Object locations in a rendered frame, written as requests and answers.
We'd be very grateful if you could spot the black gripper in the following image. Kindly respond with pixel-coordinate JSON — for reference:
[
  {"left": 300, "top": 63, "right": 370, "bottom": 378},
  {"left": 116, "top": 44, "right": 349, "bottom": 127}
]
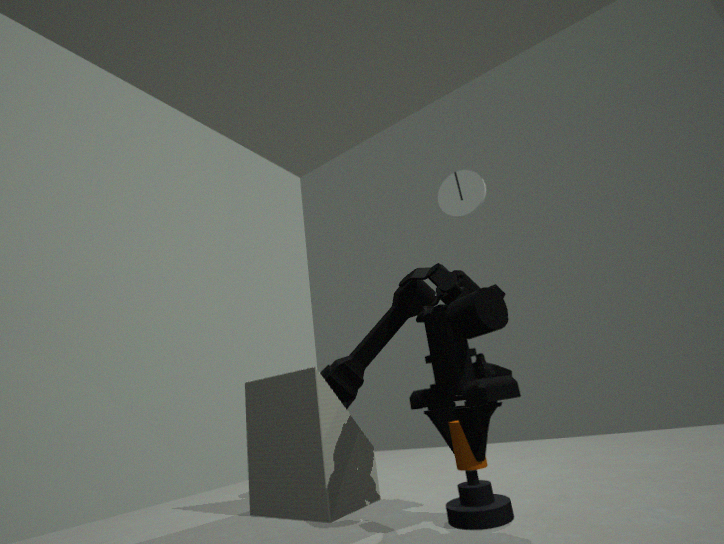
[{"left": 410, "top": 342, "right": 521, "bottom": 462}]

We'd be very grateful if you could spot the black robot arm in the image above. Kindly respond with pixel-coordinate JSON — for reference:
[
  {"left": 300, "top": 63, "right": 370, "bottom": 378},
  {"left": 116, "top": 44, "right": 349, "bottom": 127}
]
[{"left": 320, "top": 263, "right": 512, "bottom": 409}]

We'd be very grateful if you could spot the dark grey round pedestal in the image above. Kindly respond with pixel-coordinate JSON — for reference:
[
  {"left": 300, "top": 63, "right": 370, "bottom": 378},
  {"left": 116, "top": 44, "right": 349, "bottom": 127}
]
[{"left": 446, "top": 470, "right": 514, "bottom": 530}]

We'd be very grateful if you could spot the orange knob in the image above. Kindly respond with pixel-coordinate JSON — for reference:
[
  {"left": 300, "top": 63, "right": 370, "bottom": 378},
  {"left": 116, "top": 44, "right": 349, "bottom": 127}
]
[{"left": 448, "top": 421, "right": 487, "bottom": 470}]

